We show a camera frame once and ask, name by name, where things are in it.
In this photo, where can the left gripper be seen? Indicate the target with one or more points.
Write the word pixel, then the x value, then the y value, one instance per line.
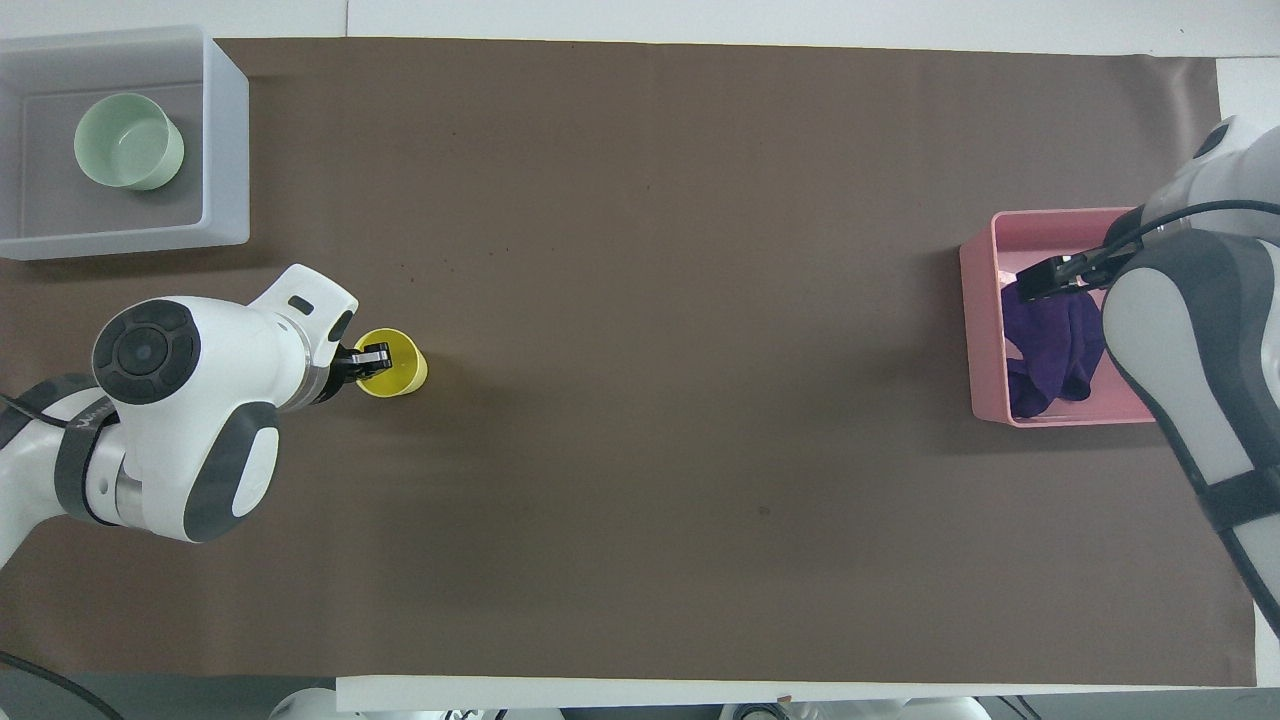
pixel 372 358

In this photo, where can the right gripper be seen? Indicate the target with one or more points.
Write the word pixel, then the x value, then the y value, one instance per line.
pixel 1050 278

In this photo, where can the yellow cup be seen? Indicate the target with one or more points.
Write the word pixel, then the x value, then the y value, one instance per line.
pixel 408 368

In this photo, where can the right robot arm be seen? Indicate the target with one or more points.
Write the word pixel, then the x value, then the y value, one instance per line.
pixel 1190 330

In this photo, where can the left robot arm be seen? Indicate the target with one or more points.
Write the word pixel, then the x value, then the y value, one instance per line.
pixel 190 400

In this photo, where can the pink plastic box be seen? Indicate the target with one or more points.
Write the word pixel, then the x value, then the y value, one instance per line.
pixel 985 330

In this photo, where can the translucent white plastic box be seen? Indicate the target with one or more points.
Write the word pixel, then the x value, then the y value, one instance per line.
pixel 225 150

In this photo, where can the purple cloth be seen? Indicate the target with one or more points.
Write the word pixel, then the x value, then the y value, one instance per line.
pixel 1050 345

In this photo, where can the pale green bowl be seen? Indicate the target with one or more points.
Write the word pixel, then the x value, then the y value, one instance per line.
pixel 125 140

